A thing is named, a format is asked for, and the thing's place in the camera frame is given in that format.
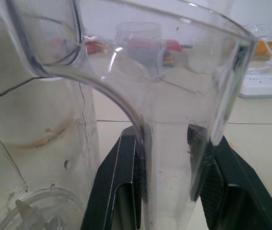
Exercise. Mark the clear blender jar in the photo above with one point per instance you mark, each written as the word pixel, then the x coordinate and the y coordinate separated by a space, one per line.
pixel 174 83

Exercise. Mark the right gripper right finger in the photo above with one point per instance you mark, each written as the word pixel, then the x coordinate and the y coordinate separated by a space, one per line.
pixel 241 187

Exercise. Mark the clear bag of orange pieces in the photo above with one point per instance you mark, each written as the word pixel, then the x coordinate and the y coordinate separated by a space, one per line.
pixel 265 45

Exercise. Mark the white power strip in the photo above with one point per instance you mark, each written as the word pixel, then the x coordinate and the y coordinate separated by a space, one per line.
pixel 267 82

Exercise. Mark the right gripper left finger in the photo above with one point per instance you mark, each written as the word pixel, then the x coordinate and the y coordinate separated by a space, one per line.
pixel 121 179

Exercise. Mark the cream blender base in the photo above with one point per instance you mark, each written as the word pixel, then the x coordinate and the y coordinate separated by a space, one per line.
pixel 18 72

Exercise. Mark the clear measuring cup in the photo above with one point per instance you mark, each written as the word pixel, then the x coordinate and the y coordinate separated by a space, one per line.
pixel 138 36

